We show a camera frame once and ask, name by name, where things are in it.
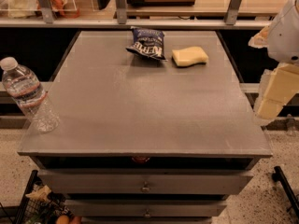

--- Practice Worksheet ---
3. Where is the clear plastic water bottle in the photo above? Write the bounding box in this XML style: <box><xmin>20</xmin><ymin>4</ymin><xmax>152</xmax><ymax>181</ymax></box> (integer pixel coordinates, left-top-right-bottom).
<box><xmin>0</xmin><ymin>57</ymin><xmax>60</xmax><ymax>133</ymax></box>

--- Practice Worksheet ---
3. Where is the clear acrylic box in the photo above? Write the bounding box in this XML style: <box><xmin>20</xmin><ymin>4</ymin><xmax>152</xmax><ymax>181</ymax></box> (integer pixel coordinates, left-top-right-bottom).
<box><xmin>0</xmin><ymin>0</ymin><xmax>79</xmax><ymax>19</ymax></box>

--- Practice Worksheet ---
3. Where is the grey lower drawer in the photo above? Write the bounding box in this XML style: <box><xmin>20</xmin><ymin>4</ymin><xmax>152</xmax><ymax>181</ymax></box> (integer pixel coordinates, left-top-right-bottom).
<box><xmin>66</xmin><ymin>200</ymin><xmax>226</xmax><ymax>217</ymax></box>

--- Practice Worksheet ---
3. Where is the grey upper drawer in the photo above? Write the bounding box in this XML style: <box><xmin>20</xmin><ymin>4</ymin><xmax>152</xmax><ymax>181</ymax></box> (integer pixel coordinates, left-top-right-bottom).
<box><xmin>39</xmin><ymin>170</ymin><xmax>252</xmax><ymax>195</ymax></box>

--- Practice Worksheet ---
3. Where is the black wire basket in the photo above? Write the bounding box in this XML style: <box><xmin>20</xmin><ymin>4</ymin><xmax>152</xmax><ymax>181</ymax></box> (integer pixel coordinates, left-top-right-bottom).
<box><xmin>13</xmin><ymin>170</ymin><xmax>82</xmax><ymax>224</ymax></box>

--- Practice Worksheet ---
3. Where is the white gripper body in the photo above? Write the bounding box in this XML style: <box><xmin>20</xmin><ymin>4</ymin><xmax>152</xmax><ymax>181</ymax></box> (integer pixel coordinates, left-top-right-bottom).
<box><xmin>267</xmin><ymin>0</ymin><xmax>299</xmax><ymax>64</ymax></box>

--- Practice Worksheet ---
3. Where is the metal shelf rail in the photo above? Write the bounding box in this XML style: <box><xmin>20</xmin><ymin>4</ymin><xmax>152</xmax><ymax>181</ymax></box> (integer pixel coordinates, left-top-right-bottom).
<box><xmin>0</xmin><ymin>17</ymin><xmax>271</xmax><ymax>30</ymax></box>

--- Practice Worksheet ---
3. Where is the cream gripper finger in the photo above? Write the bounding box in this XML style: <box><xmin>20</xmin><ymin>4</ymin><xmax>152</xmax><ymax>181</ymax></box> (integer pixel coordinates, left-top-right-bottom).
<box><xmin>248</xmin><ymin>26</ymin><xmax>269</xmax><ymax>49</ymax></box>
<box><xmin>253</xmin><ymin>63</ymin><xmax>299</xmax><ymax>120</ymax></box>

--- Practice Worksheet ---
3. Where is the grey drawer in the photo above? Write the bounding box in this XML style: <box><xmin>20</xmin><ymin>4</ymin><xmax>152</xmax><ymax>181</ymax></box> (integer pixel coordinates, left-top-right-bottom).
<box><xmin>39</xmin><ymin>170</ymin><xmax>252</xmax><ymax>195</ymax></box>
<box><xmin>66</xmin><ymin>200</ymin><xmax>226</xmax><ymax>217</ymax></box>

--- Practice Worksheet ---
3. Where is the yellow sponge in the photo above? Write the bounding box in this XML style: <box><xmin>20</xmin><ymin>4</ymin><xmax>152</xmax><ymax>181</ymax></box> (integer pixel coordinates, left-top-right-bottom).
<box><xmin>172</xmin><ymin>47</ymin><xmax>208</xmax><ymax>67</ymax></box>

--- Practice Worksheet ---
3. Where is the black metal stand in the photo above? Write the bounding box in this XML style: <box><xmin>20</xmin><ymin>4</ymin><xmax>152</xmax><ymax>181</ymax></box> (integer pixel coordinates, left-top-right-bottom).
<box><xmin>272</xmin><ymin>166</ymin><xmax>299</xmax><ymax>217</ymax></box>

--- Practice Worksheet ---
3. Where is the blue Kettle chip bag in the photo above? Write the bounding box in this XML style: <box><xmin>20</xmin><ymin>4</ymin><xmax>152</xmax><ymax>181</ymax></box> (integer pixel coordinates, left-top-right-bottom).
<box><xmin>126</xmin><ymin>27</ymin><xmax>166</xmax><ymax>61</ymax></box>

